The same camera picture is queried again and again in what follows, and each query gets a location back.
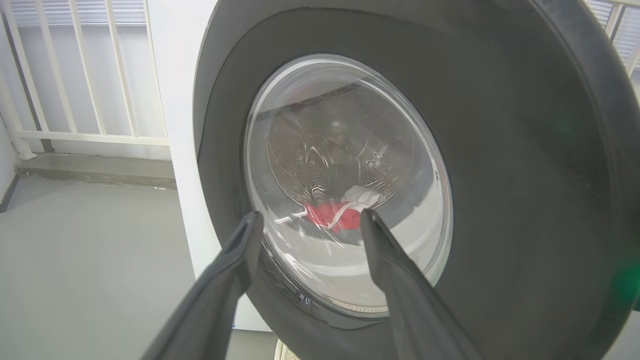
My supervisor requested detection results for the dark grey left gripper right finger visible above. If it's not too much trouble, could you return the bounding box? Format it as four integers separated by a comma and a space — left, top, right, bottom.
360, 209, 484, 360

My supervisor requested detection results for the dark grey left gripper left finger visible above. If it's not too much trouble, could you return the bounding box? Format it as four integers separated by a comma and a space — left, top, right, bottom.
140, 211, 265, 360

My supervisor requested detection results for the red and white garment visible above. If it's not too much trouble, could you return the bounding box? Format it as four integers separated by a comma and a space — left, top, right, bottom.
302, 200, 362, 234
341, 185, 387, 210

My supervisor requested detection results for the dark round glass washer door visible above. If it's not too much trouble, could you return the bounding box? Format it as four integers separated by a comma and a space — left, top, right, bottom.
192, 0, 640, 360

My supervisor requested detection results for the cream perforated laundry basket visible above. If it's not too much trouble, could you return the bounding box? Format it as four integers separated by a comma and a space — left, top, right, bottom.
273, 339, 302, 360

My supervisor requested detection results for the white front-load washing machine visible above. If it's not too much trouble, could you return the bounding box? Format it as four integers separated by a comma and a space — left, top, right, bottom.
146, 0, 273, 333

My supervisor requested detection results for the white metal railing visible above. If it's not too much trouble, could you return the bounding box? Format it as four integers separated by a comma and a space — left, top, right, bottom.
584, 0, 640, 81
0, 0, 171, 161

